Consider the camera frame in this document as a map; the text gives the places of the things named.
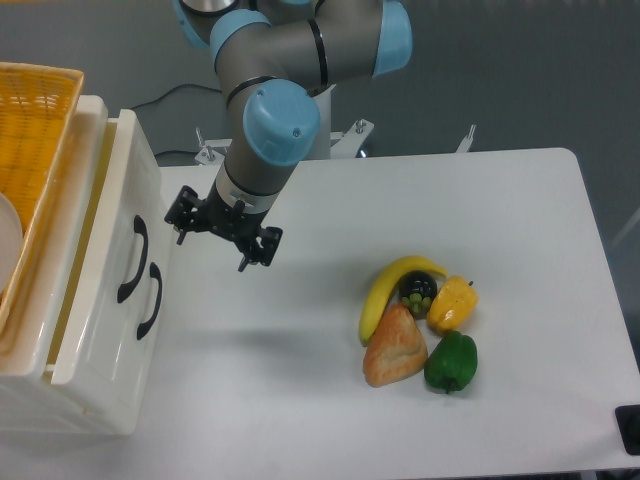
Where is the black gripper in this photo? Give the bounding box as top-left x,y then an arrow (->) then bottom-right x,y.
164,185 -> 283,272

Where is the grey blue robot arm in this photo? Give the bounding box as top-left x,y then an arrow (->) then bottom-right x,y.
166,1 -> 413,266

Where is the white drawer cabinet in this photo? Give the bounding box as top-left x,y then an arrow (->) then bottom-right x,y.
1,95 -> 113,433

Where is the yellow banana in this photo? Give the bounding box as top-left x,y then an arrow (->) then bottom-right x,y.
358,255 -> 448,346

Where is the triangular bread loaf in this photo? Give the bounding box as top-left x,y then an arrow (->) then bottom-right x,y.
362,304 -> 428,388

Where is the white plate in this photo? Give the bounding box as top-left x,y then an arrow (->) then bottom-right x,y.
0,194 -> 23,292

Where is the yellow wicker basket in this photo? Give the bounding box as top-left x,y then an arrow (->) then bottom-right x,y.
1,62 -> 84,325

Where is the yellow bell pepper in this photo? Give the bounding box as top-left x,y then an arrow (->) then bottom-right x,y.
426,275 -> 479,334

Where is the green bell pepper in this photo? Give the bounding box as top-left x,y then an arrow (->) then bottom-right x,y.
424,331 -> 478,394

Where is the black corner device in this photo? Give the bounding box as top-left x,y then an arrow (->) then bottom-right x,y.
614,404 -> 640,456

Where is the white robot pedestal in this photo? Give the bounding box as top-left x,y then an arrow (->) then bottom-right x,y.
194,85 -> 375,165

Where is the black floor cable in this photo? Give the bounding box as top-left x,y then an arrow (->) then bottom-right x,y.
127,82 -> 224,157

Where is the white table bracket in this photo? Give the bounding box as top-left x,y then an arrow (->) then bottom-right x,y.
455,124 -> 477,154

